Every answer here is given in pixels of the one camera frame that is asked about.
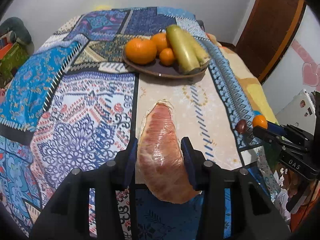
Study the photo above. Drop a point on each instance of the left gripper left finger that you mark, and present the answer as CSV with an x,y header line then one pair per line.
x,y
65,216

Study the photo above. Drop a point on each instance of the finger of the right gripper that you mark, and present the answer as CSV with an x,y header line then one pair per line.
x,y
276,129
266,136

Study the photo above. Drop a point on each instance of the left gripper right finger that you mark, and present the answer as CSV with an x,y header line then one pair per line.
x,y
231,198

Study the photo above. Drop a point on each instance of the small dark red date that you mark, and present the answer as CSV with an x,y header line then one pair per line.
x,y
241,126

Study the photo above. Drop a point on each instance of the peeled pomelo wedge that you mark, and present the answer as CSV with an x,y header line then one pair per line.
x,y
160,162

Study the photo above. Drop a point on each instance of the short sugarcane piece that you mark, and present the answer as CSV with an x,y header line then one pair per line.
x,y
202,56

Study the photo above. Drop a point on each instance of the long sugarcane piece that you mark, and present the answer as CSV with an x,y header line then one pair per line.
x,y
188,63

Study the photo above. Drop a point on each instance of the round orange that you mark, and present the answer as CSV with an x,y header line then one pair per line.
x,y
161,42

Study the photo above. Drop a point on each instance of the large orange with sticker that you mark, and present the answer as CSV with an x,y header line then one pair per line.
x,y
140,51

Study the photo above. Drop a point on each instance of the colourful fleece blanket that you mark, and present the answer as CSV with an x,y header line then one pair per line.
x,y
249,83

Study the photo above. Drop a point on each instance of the white stickered appliance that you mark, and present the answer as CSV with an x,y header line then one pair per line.
x,y
300,112

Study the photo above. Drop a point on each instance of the white sliding wardrobe door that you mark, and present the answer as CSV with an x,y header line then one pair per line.
x,y
299,67

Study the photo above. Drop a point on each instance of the blue patchwork bedsheet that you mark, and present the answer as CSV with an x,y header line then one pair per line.
x,y
75,103

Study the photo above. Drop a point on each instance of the brown wooden door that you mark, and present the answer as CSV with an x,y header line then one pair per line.
x,y
269,31

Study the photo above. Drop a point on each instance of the purple round plate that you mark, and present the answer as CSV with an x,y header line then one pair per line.
x,y
156,69

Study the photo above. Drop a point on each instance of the green storage box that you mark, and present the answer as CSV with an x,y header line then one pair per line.
x,y
13,56

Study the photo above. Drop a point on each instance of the grey plush toy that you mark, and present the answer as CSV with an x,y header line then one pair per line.
x,y
14,30

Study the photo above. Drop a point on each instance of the yellow foam tube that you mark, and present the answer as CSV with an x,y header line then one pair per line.
x,y
102,7

